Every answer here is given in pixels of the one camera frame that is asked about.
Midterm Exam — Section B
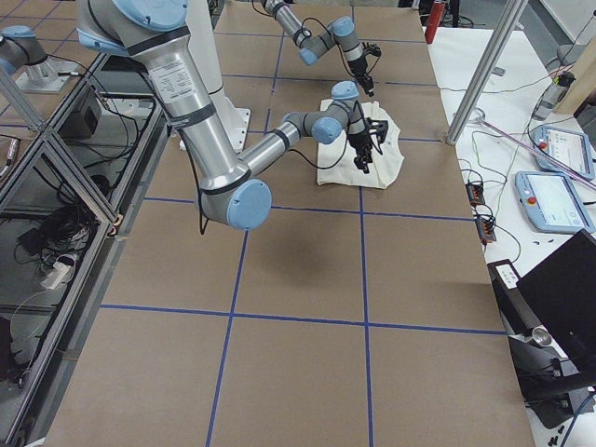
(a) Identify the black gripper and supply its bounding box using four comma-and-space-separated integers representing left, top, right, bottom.
348, 42, 382, 97
347, 118, 387, 173

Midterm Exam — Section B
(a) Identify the cream long-sleeve cat shirt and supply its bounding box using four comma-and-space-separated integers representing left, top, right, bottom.
316, 101, 404, 189

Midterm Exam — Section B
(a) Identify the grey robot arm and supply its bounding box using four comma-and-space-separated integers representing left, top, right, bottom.
250, 0, 382, 97
76, 1, 388, 230

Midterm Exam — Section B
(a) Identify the red fire extinguisher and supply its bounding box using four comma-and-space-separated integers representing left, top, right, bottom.
425, 0, 445, 45

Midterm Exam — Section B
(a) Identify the orange black USB hub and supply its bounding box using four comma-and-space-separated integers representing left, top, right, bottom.
466, 182, 486, 207

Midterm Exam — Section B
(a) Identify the blue teach pendant near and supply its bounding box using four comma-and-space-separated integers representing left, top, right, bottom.
515, 171, 595, 234

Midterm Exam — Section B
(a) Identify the blue teach pendant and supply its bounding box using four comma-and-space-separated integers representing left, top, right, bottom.
515, 171, 595, 234
531, 125, 595, 181

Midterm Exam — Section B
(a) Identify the blue teach pendant far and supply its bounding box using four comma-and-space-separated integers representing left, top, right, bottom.
531, 125, 595, 181

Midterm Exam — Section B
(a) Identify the black laptop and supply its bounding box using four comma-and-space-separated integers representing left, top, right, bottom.
517, 229, 595, 372

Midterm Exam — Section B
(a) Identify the black monitor stand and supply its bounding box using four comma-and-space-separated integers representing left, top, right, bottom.
487, 260, 595, 428

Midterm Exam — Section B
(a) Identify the white power strip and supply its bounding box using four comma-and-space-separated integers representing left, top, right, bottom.
40, 261, 74, 290

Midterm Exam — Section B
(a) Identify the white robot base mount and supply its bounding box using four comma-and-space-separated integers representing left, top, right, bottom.
179, 92, 251, 155

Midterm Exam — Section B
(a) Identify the aluminium frame post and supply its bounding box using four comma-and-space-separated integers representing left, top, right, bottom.
446, 0, 528, 145

